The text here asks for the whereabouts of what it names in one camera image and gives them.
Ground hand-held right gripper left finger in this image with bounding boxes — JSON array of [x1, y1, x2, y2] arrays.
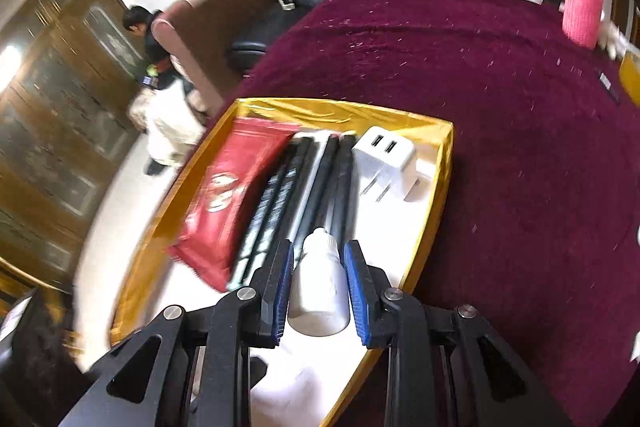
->
[[57, 238, 296, 427]]

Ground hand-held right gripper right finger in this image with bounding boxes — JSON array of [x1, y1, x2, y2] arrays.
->
[[343, 238, 573, 427]]

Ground white dropper bottle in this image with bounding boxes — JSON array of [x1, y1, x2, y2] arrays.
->
[[287, 228, 351, 338]]

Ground gold cardboard box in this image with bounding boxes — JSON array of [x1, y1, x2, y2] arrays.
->
[[109, 97, 455, 427]]

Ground black marker yellow caps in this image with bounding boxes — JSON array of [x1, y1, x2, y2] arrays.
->
[[227, 134, 306, 290]]

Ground red foil packet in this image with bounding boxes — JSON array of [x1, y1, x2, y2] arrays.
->
[[165, 117, 301, 293]]

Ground white plug charger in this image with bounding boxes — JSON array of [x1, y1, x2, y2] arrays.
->
[[351, 126, 418, 202]]

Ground maroon velvet tablecloth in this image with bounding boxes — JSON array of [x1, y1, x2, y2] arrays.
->
[[240, 0, 640, 427]]

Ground dark furniture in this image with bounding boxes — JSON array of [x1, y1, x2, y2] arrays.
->
[[0, 287, 116, 427]]

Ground brown upholstered chair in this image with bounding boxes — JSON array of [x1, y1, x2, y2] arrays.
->
[[151, 0, 283, 118]]

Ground carved wooden glass door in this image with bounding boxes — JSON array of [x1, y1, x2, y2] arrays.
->
[[0, 0, 146, 298]]

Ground white plush cloth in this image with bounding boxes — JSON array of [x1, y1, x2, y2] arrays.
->
[[597, 22, 633, 58]]

